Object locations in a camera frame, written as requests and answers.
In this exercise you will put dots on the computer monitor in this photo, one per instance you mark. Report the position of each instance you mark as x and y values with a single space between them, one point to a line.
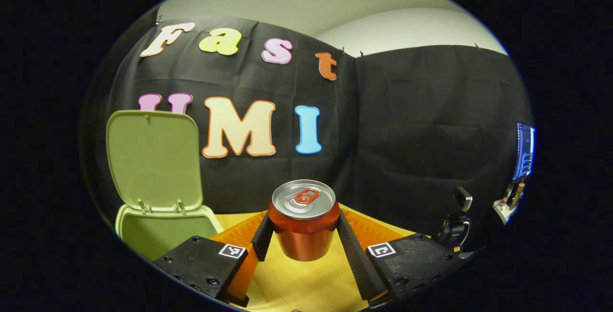
524 151

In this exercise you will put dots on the red pop can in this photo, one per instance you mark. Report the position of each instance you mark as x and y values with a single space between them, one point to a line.
304 235

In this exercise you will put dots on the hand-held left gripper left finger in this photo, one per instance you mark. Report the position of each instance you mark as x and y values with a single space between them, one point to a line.
262 240

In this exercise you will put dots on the green garbage bin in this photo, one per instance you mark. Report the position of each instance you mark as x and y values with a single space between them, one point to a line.
153 163

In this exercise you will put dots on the wooden desktop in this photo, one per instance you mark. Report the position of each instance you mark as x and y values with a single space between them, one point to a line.
306 283

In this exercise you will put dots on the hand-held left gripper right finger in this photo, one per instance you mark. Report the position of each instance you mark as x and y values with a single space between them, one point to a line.
352 254

